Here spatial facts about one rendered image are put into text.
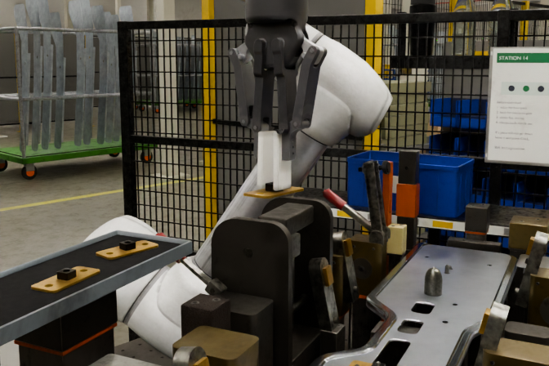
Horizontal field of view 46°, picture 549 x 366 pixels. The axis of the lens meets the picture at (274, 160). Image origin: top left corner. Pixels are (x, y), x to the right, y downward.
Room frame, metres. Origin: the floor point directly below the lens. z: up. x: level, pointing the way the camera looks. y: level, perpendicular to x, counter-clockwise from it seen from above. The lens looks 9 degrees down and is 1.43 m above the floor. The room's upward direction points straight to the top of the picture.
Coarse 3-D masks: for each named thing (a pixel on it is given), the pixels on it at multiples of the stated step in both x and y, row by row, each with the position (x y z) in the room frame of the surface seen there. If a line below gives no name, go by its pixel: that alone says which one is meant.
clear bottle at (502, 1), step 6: (498, 0) 1.81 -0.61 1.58; (504, 0) 1.81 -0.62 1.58; (510, 0) 1.81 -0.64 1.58; (492, 6) 1.83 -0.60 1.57; (498, 6) 1.81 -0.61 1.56; (504, 6) 1.80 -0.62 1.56; (510, 6) 1.80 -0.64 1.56; (492, 24) 1.82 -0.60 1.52; (492, 30) 1.82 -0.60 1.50; (492, 42) 1.81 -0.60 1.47
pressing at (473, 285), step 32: (416, 256) 1.36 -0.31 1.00; (448, 256) 1.36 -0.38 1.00; (480, 256) 1.36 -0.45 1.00; (512, 256) 1.37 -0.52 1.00; (384, 288) 1.16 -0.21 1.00; (416, 288) 1.16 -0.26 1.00; (448, 288) 1.16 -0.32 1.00; (480, 288) 1.16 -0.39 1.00; (416, 320) 1.01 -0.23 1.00; (448, 320) 1.01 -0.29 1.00; (480, 320) 1.01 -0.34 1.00; (352, 352) 0.89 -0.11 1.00; (416, 352) 0.90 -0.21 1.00; (448, 352) 0.90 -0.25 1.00
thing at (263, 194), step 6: (270, 186) 0.78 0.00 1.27; (246, 192) 0.77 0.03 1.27; (252, 192) 0.77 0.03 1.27; (258, 192) 0.77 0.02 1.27; (264, 192) 0.77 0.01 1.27; (270, 192) 0.77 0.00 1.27; (276, 192) 0.77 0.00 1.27; (282, 192) 0.77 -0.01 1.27; (288, 192) 0.78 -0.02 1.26; (294, 192) 0.79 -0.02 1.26; (264, 198) 0.74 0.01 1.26; (270, 198) 0.74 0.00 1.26
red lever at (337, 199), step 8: (328, 192) 1.35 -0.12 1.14; (328, 200) 1.35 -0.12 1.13; (336, 200) 1.34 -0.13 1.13; (344, 200) 1.35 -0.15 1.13; (344, 208) 1.34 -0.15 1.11; (352, 208) 1.34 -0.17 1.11; (352, 216) 1.33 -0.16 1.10; (360, 216) 1.33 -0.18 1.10; (360, 224) 1.32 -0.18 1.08; (368, 224) 1.32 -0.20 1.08
